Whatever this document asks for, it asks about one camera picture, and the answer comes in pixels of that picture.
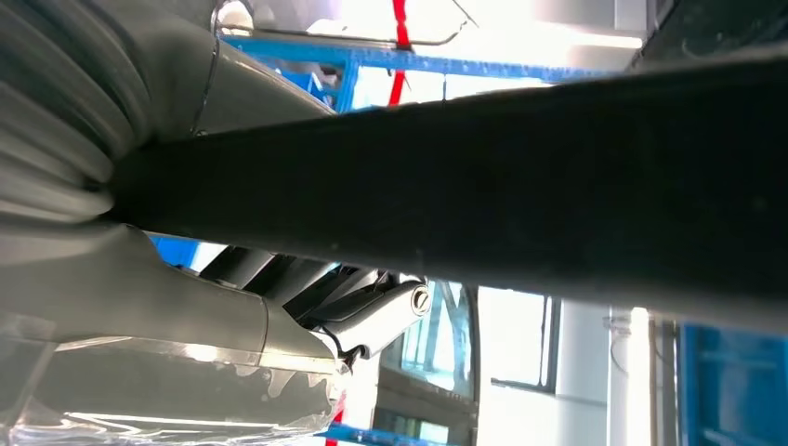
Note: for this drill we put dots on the blue metal shelf rack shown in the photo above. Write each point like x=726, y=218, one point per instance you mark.
x=462, y=61

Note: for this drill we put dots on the red barrier belt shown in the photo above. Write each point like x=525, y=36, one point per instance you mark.
x=399, y=49

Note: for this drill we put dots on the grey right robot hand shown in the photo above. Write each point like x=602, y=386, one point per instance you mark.
x=154, y=320

